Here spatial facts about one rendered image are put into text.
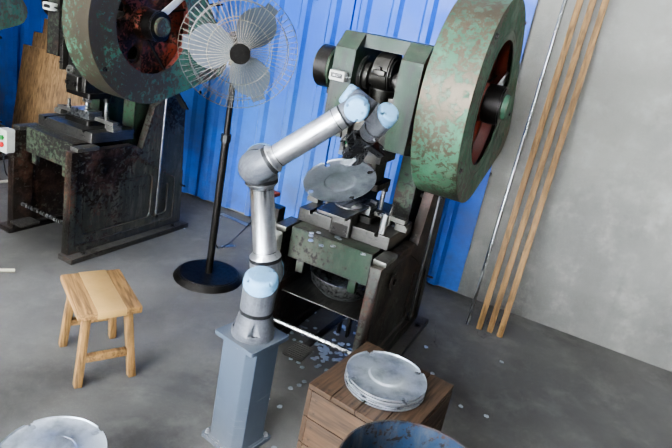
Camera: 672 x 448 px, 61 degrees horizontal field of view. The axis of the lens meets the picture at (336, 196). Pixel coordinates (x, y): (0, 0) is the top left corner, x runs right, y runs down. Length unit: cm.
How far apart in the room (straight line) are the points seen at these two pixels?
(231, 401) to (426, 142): 114
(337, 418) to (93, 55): 197
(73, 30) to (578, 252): 294
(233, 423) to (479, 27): 161
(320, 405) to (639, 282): 219
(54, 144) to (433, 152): 219
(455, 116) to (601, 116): 162
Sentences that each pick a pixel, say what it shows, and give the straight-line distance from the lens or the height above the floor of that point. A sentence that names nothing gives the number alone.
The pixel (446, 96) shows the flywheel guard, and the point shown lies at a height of 136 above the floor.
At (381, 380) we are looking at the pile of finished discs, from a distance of 207.
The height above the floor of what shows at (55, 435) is 24.
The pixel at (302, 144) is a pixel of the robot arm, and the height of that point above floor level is 115.
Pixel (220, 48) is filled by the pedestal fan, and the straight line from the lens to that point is 284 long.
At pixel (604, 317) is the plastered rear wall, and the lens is 375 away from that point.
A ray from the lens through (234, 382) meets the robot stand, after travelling 210.
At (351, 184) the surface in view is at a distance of 226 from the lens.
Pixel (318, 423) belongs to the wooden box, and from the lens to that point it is 210.
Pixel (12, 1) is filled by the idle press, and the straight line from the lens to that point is 486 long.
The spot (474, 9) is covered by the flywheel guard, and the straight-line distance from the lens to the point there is 214.
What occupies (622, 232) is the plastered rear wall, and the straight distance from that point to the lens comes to 359.
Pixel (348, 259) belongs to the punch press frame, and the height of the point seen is 59.
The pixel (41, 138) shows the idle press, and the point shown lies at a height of 61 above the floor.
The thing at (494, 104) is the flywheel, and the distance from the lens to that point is 229.
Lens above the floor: 154
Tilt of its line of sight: 17 degrees down
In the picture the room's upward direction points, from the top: 11 degrees clockwise
